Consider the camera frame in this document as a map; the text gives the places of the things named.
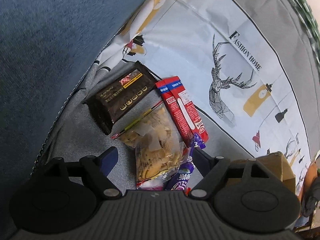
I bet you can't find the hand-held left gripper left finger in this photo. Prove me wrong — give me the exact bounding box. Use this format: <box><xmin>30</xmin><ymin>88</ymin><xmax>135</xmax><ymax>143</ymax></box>
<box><xmin>20</xmin><ymin>147</ymin><xmax>120</xmax><ymax>200</ymax></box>

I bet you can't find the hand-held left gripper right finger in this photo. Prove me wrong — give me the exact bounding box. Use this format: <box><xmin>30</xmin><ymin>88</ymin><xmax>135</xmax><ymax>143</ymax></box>
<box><xmin>188</xmin><ymin>150</ymin><xmax>284</xmax><ymax>200</ymax></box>

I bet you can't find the purple snack packet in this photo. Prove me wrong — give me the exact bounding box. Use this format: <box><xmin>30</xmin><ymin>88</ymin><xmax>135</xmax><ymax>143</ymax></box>
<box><xmin>164</xmin><ymin>132</ymin><xmax>207</xmax><ymax>192</ymax></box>

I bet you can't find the clear biscuit packet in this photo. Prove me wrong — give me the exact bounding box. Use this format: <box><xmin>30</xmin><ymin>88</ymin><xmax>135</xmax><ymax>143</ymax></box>
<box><xmin>111</xmin><ymin>100</ymin><xmax>192</xmax><ymax>189</ymax></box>

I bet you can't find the red white-striped snack packet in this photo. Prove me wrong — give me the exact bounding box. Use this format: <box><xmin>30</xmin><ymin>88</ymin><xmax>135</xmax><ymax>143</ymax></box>
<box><xmin>154</xmin><ymin>75</ymin><xmax>209</xmax><ymax>147</ymax></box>

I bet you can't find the black snack packet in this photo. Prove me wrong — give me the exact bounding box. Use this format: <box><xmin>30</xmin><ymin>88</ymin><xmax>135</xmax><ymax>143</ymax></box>
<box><xmin>82</xmin><ymin>61</ymin><xmax>162</xmax><ymax>135</ymax></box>

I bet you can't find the brown cardboard box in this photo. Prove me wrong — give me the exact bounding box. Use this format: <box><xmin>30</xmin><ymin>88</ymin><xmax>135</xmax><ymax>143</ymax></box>
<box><xmin>229</xmin><ymin>151</ymin><xmax>297</xmax><ymax>195</ymax></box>

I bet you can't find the black jacket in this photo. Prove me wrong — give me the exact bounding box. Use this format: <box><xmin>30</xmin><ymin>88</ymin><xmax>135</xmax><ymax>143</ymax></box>
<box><xmin>301</xmin><ymin>192</ymin><xmax>318</xmax><ymax>218</ymax></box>

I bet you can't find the green checked blanket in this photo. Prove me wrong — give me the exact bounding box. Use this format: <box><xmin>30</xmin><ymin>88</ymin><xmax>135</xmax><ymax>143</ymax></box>
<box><xmin>285</xmin><ymin>0</ymin><xmax>320</xmax><ymax>65</ymax></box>

